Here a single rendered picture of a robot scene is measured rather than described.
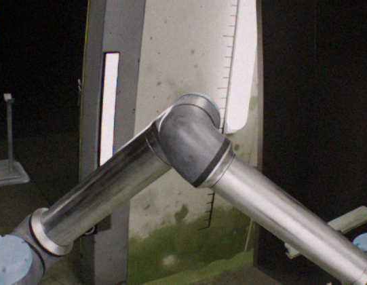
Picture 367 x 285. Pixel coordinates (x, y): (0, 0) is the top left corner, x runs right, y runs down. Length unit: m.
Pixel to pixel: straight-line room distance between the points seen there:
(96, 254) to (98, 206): 1.06
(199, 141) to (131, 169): 0.24
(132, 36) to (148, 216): 0.85
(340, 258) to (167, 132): 0.45
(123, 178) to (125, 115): 0.88
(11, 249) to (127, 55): 0.99
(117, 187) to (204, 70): 1.11
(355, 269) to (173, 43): 1.30
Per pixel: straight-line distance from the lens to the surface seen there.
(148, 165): 1.05
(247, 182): 0.90
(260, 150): 1.68
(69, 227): 1.21
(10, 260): 1.16
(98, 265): 2.23
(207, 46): 2.08
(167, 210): 2.26
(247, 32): 2.12
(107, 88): 1.84
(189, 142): 0.88
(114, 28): 1.83
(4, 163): 1.99
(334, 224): 1.48
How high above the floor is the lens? 1.58
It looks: 20 degrees down
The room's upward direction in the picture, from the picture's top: 6 degrees clockwise
